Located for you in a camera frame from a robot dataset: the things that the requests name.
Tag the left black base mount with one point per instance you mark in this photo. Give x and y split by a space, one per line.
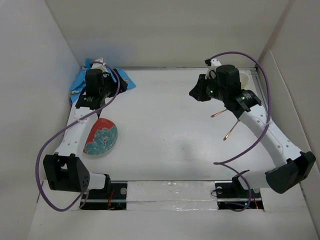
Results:
114 200

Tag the aluminium rail at table edge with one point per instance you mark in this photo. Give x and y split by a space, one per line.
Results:
258 86

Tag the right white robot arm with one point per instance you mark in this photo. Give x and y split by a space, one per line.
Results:
291 165

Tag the red and teal floral plate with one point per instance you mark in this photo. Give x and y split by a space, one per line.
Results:
101 138

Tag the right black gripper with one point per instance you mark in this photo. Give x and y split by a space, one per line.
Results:
198 91

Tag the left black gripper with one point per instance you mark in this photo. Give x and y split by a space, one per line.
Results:
106 77

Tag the copper spoon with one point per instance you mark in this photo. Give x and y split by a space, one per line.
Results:
218 113

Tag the blue space-print cloth placemat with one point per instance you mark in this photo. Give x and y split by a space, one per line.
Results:
79 82

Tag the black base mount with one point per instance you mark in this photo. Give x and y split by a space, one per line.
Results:
230 196
114 200

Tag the pale yellow ceramic cup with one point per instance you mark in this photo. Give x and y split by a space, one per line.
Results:
244 79

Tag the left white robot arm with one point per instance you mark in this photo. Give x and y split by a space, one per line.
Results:
64 169

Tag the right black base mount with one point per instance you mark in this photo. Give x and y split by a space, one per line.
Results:
230 196

